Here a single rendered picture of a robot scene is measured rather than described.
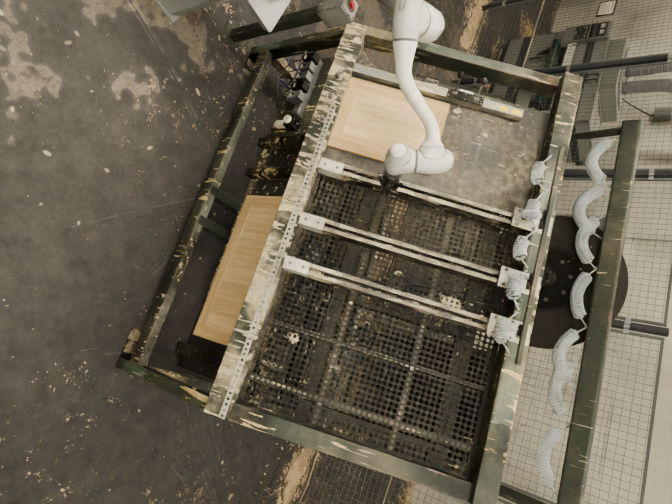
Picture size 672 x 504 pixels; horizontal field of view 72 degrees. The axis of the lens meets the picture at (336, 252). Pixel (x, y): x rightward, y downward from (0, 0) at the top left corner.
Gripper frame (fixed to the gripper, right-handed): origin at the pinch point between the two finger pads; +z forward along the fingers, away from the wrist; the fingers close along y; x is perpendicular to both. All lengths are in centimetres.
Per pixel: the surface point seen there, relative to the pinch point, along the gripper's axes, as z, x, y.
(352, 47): 3, 77, -42
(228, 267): 51, -53, -76
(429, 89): 4, 65, 6
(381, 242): 2.1, -26.8, 4.6
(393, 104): 7, 52, -11
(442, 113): 6, 55, 16
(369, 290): 2, -51, 6
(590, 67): 191, 280, 162
